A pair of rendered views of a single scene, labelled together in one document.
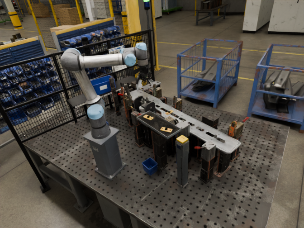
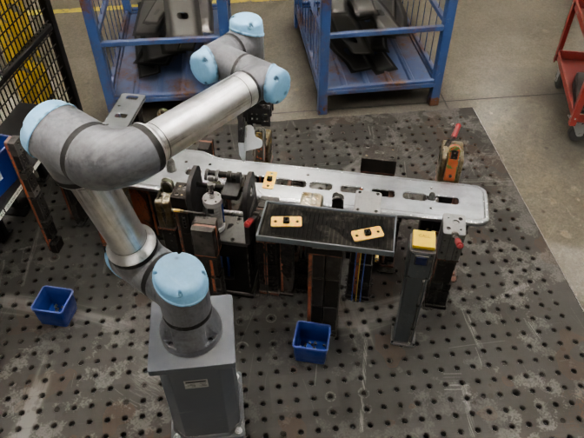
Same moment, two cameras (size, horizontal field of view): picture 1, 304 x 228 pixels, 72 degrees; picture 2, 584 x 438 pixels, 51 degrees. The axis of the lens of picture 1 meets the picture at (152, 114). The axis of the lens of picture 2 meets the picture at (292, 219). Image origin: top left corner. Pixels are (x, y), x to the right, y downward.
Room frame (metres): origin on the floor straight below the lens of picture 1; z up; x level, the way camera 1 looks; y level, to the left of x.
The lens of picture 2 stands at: (0.53, 0.83, 2.37)
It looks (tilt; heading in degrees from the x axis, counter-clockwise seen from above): 45 degrees down; 316
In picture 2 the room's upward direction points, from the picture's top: straight up
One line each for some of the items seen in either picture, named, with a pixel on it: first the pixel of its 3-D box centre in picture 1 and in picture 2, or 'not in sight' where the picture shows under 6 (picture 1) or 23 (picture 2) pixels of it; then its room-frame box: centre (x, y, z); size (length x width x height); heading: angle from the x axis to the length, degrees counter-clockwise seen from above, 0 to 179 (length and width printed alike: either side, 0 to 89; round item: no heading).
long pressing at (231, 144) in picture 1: (171, 113); (275, 180); (1.67, -0.19, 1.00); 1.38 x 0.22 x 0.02; 36
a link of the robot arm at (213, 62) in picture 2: (128, 54); (222, 62); (1.49, 0.13, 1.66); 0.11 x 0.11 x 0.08; 8
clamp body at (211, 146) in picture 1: (207, 162); (444, 263); (1.11, -0.38, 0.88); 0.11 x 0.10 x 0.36; 126
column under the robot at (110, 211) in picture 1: (117, 194); not in sight; (1.33, 0.42, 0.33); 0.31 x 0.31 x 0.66; 52
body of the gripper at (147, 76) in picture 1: (144, 72); (254, 99); (1.51, 0.02, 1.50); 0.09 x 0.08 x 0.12; 41
